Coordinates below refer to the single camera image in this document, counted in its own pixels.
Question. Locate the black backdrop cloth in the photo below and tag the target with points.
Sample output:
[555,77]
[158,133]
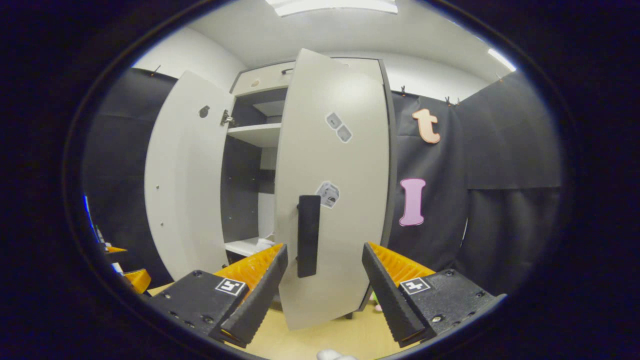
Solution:
[500,150]

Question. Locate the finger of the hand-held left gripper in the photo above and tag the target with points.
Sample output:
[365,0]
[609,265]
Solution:
[116,249]
[139,281]

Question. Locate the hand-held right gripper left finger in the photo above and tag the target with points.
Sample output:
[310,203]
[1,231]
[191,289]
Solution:
[260,300]

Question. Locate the large ceiling light panel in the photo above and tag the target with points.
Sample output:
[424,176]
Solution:
[330,6]

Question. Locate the light grey cabinet door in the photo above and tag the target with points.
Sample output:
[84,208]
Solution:
[185,190]
[340,225]

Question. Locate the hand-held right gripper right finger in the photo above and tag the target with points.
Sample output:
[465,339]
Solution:
[390,300]

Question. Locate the grey shoe cabinet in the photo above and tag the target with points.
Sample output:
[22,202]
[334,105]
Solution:
[250,132]

